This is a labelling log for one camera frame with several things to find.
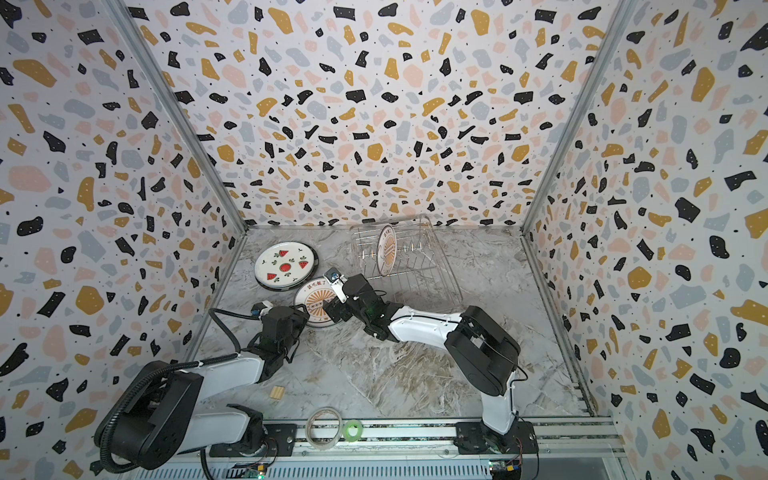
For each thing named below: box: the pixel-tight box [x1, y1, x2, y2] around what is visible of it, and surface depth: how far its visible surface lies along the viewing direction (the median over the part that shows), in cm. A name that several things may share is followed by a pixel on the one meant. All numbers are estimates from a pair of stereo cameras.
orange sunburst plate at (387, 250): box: [377, 225, 397, 277], surface depth 108 cm
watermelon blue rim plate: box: [254, 241, 319, 291], surface depth 108 cm
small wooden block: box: [270, 386, 285, 400], surface depth 82 cm
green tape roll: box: [343, 419, 364, 442], surface depth 77 cm
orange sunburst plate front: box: [294, 276, 337, 327], surface depth 100 cm
